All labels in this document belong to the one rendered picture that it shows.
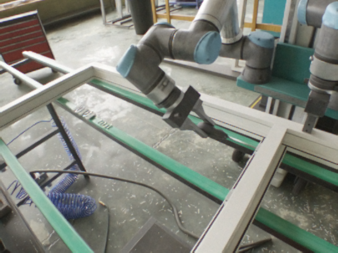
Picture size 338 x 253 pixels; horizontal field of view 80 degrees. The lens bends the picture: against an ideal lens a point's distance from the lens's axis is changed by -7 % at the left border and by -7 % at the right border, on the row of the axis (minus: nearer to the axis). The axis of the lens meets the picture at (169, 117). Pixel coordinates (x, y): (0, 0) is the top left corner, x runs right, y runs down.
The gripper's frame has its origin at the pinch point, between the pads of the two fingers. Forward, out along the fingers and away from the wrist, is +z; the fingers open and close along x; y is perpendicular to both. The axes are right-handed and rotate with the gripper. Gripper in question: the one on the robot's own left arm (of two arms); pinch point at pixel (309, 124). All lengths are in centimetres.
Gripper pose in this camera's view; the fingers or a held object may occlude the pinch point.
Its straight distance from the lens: 75.5
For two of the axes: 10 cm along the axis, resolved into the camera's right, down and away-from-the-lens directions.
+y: -7.8, -3.2, 5.3
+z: 1.0, 7.9, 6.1
